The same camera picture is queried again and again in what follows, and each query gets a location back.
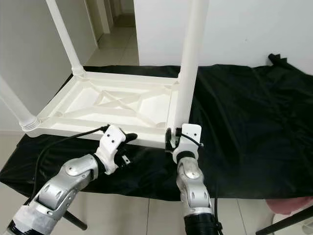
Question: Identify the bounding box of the white plastic table leg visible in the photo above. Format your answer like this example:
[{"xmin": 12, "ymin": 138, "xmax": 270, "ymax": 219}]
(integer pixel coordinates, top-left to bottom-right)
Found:
[
  {"xmin": 45, "ymin": 0, "xmax": 85, "ymax": 77},
  {"xmin": 173, "ymin": 0, "xmax": 210, "ymax": 126},
  {"xmin": 0, "ymin": 76, "xmax": 39, "ymax": 132}
]

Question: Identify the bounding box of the white plastic children table top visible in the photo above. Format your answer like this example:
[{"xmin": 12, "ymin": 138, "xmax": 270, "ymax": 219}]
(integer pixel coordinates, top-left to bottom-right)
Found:
[{"xmin": 29, "ymin": 72, "xmax": 182, "ymax": 149}]

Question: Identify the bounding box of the black metal table leg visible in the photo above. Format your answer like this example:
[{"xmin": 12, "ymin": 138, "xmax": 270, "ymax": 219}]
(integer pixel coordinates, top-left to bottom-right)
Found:
[
  {"xmin": 61, "ymin": 211, "xmax": 88, "ymax": 231},
  {"xmin": 254, "ymin": 218, "xmax": 313, "ymax": 235}
]

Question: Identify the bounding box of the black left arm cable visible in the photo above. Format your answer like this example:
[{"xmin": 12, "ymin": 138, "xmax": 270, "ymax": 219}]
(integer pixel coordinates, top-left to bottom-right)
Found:
[{"xmin": 34, "ymin": 125, "xmax": 111, "ymax": 197}]

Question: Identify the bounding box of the black fabric table cover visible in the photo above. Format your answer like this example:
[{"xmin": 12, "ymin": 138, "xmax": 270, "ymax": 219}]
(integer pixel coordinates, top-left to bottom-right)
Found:
[{"xmin": 0, "ymin": 53, "xmax": 313, "ymax": 201}]

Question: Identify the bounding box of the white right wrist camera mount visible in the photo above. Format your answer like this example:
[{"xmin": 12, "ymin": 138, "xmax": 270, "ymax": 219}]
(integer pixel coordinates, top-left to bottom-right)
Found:
[{"xmin": 174, "ymin": 123, "xmax": 202, "ymax": 163}]

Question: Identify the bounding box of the pink plastic object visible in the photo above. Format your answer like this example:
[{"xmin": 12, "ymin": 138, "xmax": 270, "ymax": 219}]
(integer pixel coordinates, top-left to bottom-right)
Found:
[{"xmin": 267, "ymin": 198, "xmax": 313, "ymax": 214}]

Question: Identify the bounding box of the white door frame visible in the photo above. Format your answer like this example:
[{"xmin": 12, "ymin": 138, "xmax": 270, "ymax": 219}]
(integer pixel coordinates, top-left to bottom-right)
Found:
[{"xmin": 86, "ymin": 0, "xmax": 114, "ymax": 48}]

